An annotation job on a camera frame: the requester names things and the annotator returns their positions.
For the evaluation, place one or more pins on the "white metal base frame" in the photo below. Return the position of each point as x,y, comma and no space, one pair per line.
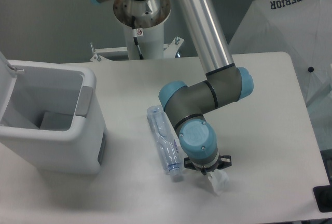
171,50

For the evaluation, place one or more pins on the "black device at table edge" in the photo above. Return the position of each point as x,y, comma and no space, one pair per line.
323,198

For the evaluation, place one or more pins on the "white plastic trash can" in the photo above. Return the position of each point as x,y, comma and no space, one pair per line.
50,116

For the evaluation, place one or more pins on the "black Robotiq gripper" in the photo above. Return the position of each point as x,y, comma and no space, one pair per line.
222,162

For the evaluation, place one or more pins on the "white plastic wrapper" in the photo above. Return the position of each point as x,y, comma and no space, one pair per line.
219,181

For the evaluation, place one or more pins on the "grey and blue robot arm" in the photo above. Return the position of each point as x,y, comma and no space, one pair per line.
185,105

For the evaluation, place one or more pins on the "white umbrella with navy lettering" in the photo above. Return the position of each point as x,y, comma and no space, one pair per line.
301,28

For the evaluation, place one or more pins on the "crushed clear plastic bottle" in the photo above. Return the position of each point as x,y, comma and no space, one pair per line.
165,142

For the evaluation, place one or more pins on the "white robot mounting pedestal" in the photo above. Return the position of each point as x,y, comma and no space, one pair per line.
143,23

